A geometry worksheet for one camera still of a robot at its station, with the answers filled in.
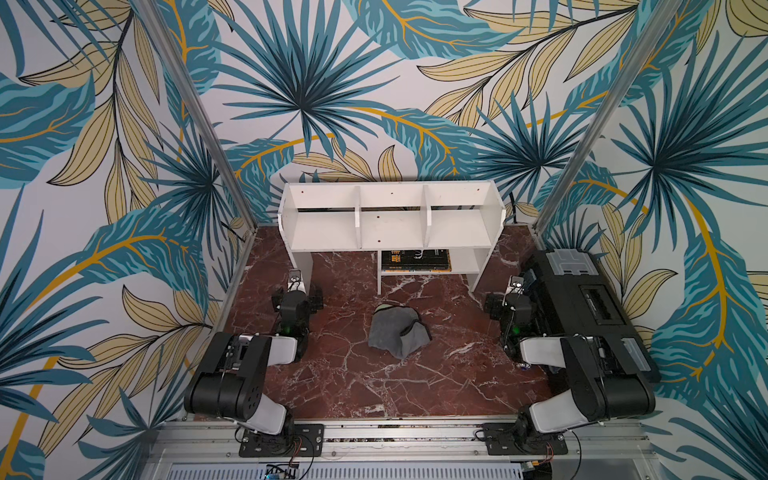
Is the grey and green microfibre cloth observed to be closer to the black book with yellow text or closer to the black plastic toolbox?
the black book with yellow text

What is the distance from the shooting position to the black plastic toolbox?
2.46ft

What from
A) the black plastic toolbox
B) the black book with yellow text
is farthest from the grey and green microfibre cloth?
the black plastic toolbox

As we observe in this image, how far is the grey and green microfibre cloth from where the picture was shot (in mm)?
858

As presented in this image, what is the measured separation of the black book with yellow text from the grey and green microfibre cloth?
0.46 feet

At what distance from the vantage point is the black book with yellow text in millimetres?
920

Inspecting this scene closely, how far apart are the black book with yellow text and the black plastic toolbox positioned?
0.91ft

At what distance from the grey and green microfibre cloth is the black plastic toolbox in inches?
14.2
